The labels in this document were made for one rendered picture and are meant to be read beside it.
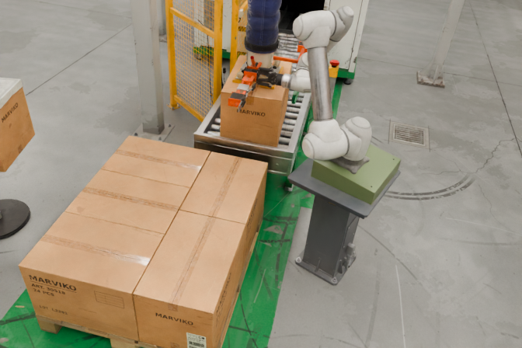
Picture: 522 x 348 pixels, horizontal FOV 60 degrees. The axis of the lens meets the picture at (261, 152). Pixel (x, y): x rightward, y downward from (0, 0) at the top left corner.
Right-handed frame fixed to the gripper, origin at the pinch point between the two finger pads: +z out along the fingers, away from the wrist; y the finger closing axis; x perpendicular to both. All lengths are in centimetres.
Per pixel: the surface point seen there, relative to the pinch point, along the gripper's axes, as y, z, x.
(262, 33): -21.3, -1.5, 16.2
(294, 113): 53, -26, 50
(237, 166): 53, -1, -28
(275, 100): 13.1, -17.8, -3.9
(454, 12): 22, -162, 272
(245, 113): 26.5, 1.0, -5.0
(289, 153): 47, -32, -10
